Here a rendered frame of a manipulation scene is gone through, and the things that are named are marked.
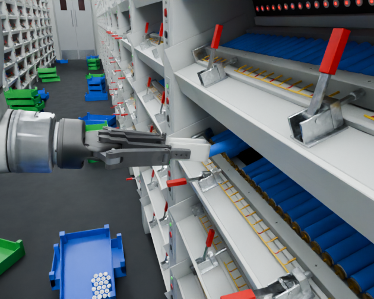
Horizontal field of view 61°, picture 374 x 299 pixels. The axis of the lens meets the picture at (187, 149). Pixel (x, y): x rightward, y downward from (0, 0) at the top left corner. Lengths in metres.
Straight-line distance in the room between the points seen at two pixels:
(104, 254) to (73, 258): 0.12
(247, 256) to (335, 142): 0.22
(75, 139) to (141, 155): 0.09
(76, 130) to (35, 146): 0.06
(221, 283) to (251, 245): 0.22
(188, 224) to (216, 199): 0.27
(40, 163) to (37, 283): 1.14
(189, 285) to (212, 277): 0.26
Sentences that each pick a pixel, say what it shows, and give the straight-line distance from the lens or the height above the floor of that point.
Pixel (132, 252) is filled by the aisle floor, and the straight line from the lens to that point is 1.61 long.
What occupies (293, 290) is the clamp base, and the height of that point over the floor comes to 0.76.
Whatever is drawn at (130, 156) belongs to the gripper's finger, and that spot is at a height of 0.84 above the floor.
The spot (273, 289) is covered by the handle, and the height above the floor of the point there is 0.76.
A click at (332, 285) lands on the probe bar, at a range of 0.38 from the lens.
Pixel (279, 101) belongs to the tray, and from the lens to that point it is 0.38.
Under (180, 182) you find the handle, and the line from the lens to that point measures 0.57.
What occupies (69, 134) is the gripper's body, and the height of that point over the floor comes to 0.87.
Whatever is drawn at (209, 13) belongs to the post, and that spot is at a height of 1.03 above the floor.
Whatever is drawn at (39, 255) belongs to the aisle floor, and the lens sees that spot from 1.72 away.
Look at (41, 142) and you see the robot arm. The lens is 0.47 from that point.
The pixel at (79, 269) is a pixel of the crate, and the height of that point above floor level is 0.08.
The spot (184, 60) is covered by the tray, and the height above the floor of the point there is 0.94.
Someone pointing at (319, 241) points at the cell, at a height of 0.78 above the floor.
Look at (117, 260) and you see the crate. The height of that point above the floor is 0.00.
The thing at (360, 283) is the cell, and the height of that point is 0.78.
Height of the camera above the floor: 1.02
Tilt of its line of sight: 22 degrees down
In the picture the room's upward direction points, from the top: straight up
